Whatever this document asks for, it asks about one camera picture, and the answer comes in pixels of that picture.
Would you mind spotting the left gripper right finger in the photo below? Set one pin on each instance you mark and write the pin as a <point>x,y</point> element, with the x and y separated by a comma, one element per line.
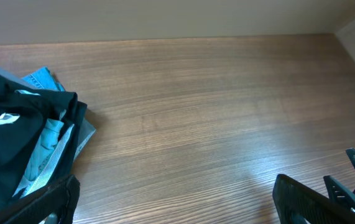
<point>297,203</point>

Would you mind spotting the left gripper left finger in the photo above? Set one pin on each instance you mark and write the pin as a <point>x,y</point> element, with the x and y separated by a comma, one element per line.
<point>56,201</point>

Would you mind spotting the dark teal t-shirt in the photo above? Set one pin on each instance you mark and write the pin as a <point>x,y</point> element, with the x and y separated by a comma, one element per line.
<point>22,118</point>

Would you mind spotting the light blue garment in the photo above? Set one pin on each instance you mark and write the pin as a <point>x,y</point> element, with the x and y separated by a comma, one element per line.
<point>47,151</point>

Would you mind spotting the grey blue garment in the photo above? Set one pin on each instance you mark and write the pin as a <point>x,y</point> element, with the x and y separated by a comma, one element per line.
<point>42,79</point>

